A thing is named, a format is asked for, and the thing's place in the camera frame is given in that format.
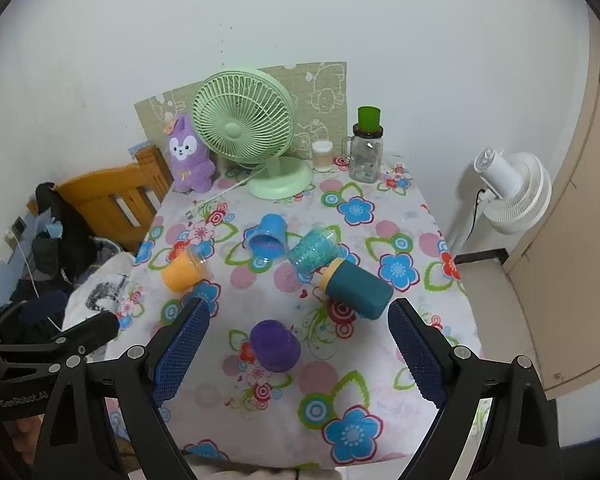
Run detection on dark clothes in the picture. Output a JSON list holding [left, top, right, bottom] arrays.
[[10, 182, 111, 341]]

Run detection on white printed cloth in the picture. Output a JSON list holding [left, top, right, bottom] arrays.
[[62, 252, 136, 331]]

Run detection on white standing fan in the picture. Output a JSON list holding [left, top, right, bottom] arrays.
[[450, 148, 552, 256]]

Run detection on beige cartoon printed board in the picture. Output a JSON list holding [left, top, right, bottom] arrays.
[[133, 61, 348, 161]]

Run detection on white fan cable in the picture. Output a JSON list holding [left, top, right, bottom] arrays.
[[192, 167, 266, 211]]

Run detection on purple plush toy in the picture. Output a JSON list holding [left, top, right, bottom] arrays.
[[167, 114, 217, 193]]

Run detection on beige door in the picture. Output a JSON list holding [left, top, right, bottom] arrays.
[[505, 5, 600, 401]]

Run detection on clear teal glitter cup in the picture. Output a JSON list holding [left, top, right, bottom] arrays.
[[286, 225, 340, 276]]

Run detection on dark teal cup yellow lid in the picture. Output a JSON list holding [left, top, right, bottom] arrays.
[[314, 257, 395, 321]]

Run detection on glass jar with green lid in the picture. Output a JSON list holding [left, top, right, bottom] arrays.
[[341, 106, 385, 183]]

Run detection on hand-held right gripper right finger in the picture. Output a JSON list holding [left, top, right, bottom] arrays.
[[386, 298, 567, 480]]

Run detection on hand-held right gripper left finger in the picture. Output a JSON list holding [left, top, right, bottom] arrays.
[[32, 297, 212, 480]]

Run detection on small clear cup white lid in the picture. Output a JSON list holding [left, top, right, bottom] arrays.
[[312, 140, 334, 171]]

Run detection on purple plastic cup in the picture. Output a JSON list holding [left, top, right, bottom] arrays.
[[249, 319, 302, 373]]

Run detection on orange plastic cup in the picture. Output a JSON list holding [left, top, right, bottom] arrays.
[[161, 246, 213, 292]]

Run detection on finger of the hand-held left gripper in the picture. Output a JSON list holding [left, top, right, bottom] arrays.
[[0, 311, 121, 363], [0, 292, 71, 333]]

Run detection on green desk fan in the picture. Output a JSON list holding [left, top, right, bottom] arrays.
[[191, 66, 313, 200]]

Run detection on blue plastic cup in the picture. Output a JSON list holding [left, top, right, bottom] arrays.
[[243, 213, 287, 259]]

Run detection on floral tablecloth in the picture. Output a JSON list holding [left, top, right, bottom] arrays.
[[102, 157, 483, 471]]

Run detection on wooden chair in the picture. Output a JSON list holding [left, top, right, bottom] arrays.
[[27, 145, 176, 253]]

